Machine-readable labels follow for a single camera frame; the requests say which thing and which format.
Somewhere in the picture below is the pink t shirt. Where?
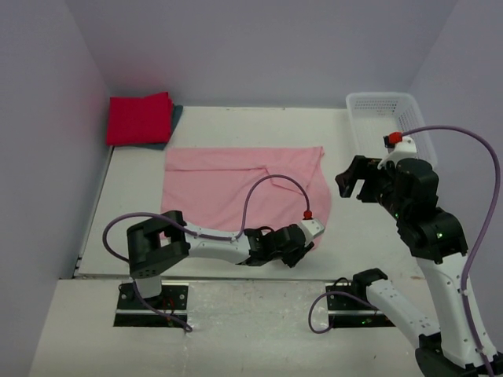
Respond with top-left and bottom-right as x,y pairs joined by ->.
160,146 -> 332,232

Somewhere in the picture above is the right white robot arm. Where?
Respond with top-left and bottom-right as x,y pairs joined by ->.
336,156 -> 502,376

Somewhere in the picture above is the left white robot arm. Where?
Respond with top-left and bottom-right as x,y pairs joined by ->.
127,210 -> 325,299

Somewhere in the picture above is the white plastic basket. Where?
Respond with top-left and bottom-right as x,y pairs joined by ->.
346,92 -> 425,158

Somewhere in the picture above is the folded teal t shirt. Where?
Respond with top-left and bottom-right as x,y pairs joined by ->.
142,105 -> 184,151

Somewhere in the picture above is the folded red t shirt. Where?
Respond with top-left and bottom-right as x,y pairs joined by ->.
105,92 -> 174,147

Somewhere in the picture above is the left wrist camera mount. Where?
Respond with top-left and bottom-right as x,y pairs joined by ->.
298,210 -> 325,243

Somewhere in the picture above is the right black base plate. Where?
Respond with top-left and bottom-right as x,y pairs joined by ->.
326,294 -> 395,329

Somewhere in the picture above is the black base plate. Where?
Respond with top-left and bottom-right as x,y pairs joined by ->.
113,283 -> 189,329
326,294 -> 395,329

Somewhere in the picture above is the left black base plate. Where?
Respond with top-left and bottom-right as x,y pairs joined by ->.
113,283 -> 189,329

